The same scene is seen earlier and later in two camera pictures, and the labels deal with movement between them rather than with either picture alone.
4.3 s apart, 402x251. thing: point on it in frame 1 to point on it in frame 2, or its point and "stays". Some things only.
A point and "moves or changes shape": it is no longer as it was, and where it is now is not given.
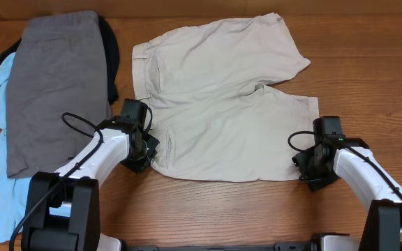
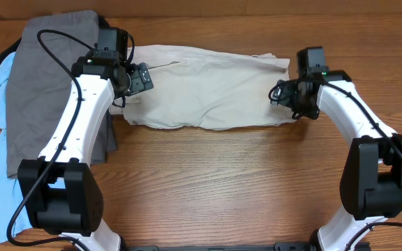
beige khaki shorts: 210,115 moves or changes shape
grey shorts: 58,67 stays
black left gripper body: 140,157 to 137,81
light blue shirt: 8,196 stays
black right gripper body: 316,173 to 289,97
